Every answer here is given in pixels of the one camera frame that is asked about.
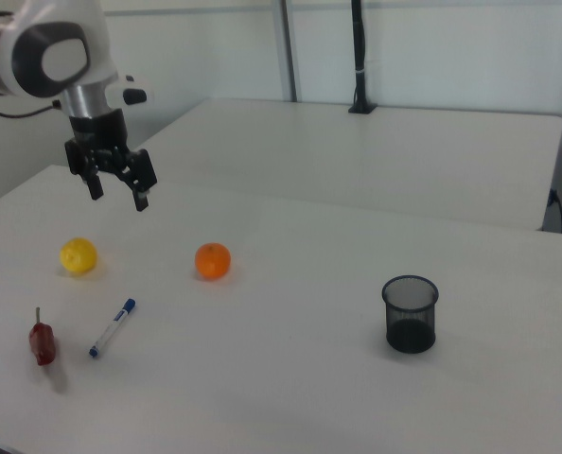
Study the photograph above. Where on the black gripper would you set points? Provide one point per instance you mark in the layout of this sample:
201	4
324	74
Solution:
99	130

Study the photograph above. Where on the blue white marker pen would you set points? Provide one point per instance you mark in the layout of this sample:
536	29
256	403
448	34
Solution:
113	326

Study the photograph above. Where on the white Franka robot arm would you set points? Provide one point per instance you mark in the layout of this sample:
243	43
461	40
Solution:
63	28

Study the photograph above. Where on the black mesh pen cup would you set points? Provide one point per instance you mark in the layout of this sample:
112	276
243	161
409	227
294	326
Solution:
411	331

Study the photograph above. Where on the yellow bell pepper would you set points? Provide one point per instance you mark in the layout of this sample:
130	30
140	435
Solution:
77	255

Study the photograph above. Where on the orange mandarin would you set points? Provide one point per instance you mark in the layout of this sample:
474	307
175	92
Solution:
212	261

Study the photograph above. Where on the red chili pepper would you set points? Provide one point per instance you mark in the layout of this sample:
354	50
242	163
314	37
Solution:
42	340

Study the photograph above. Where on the white side table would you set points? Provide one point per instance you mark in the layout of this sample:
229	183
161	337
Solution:
356	156

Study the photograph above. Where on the grey metal partition post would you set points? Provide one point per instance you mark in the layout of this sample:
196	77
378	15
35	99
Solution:
288	47

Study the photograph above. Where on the black camera pole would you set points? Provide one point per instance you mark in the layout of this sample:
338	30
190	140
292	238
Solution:
359	47

